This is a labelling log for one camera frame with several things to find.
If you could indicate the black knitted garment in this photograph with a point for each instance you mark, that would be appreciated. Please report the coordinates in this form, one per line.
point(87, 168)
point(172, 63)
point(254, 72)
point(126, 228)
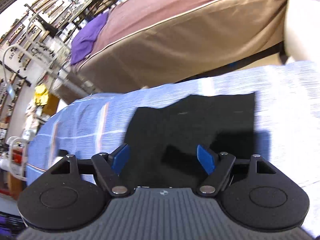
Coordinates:
point(163, 141)

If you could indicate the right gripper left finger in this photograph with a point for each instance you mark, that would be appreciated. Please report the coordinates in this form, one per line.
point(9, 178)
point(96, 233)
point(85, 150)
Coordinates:
point(108, 168)

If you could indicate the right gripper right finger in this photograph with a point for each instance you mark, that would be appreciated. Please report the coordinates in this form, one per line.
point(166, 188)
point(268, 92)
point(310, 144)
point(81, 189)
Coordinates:
point(218, 167)

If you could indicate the blue plaid bed sheet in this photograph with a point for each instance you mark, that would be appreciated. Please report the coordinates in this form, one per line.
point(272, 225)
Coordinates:
point(272, 111)

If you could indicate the purple cloth on bed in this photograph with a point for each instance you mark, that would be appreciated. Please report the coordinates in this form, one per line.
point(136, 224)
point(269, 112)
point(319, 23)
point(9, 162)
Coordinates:
point(83, 43)

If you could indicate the brown and mauve bed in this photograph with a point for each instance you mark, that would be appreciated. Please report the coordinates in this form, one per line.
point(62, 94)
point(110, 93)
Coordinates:
point(148, 43)

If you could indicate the white pillow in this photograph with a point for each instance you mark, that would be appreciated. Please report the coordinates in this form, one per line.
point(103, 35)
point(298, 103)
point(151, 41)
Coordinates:
point(301, 30)

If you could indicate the white metal bed rail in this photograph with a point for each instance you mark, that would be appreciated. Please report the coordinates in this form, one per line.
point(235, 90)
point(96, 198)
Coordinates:
point(44, 64)

